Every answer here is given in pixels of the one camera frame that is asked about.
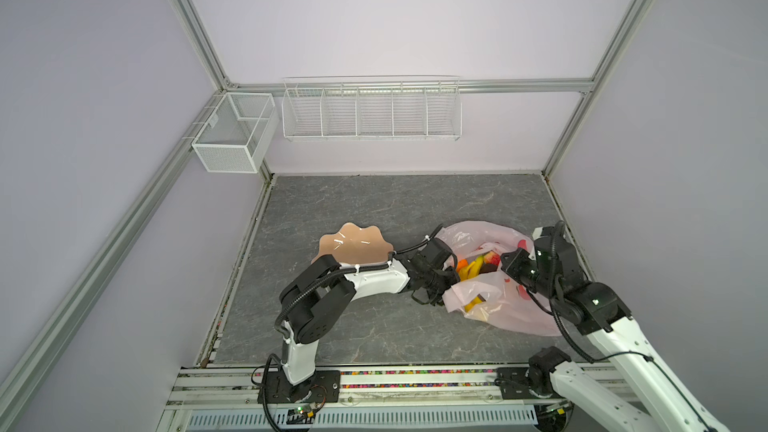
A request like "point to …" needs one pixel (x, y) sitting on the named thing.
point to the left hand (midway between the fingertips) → (471, 302)
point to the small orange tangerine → (461, 264)
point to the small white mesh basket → (238, 135)
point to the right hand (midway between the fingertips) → (501, 256)
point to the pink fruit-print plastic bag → (497, 298)
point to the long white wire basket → (372, 108)
